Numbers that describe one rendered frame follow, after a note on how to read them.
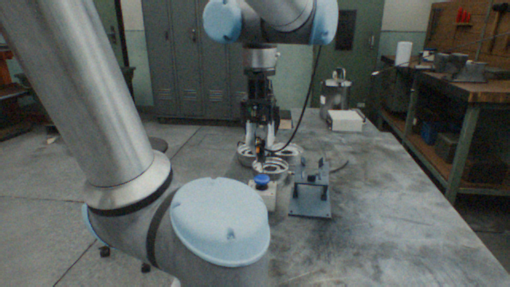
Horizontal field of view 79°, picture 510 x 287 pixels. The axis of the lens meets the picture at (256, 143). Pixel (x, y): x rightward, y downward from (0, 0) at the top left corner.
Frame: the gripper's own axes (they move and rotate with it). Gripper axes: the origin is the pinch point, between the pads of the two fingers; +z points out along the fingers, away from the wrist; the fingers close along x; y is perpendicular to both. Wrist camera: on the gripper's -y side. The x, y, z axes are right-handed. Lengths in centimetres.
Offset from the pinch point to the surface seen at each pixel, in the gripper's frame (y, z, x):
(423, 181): -14.9, 13.0, 45.1
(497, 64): -181, -2, 143
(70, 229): -69, 93, -132
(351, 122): -87, 18, 34
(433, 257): 17.5, 13.1, 36.9
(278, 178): -5.5, 10.8, 4.2
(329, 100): -109, 12, 23
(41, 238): -58, 93, -143
